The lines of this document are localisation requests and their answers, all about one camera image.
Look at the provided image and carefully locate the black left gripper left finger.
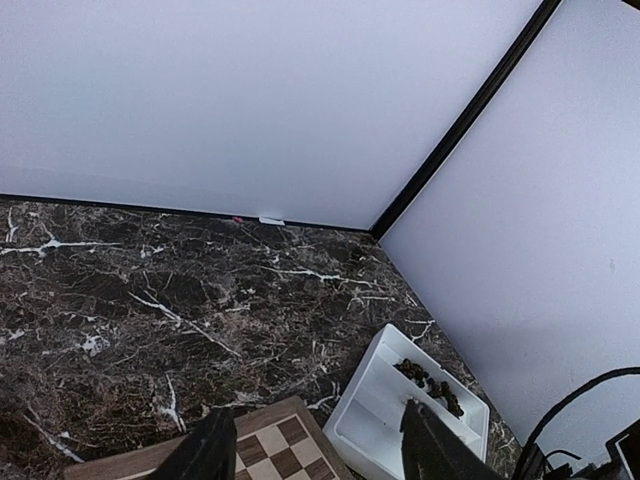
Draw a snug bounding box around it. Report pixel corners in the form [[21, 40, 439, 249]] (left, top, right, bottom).
[[154, 407, 236, 480]]

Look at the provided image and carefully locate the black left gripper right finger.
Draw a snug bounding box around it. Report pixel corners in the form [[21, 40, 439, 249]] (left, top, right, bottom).
[[400, 399, 501, 480]]

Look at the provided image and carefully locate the pile of dark chess pieces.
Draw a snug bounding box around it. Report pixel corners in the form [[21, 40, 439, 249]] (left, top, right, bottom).
[[394, 358, 464, 419]]

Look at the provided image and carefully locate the wooden chess board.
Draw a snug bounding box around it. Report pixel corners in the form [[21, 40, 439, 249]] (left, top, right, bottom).
[[63, 396, 352, 479]]

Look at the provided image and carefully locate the white divided plastic tray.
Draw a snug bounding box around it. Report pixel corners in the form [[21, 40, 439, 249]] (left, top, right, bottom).
[[323, 324, 490, 479]]

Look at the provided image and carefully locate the white paper label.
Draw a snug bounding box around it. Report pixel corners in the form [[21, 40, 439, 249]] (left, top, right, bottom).
[[259, 217, 286, 226]]

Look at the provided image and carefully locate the black enclosure frame post right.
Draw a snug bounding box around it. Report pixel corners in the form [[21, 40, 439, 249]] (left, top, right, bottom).
[[369, 0, 562, 241]]

